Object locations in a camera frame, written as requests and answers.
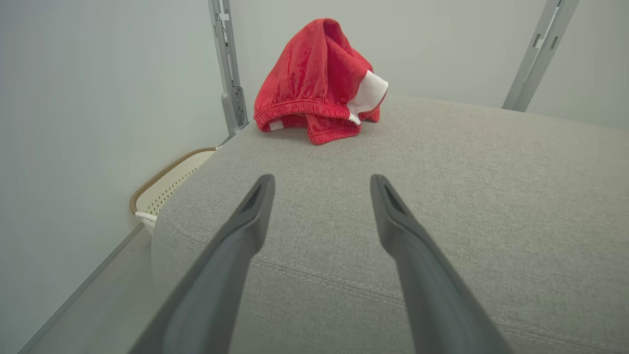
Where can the red basketball shorts white stripe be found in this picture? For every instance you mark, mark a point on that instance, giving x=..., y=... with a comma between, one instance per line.
x=304, y=73

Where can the grey fabric sofa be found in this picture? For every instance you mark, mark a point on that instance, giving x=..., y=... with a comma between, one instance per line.
x=491, y=196

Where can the grey metal wall post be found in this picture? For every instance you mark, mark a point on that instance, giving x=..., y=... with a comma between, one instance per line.
x=227, y=59
x=540, y=49

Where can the cream perforated laundry basket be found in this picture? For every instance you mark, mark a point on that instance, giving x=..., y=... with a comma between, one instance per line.
x=172, y=182

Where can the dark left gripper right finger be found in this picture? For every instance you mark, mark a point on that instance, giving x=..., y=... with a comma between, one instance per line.
x=427, y=285

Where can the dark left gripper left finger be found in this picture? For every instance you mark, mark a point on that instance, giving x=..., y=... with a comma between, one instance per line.
x=221, y=275

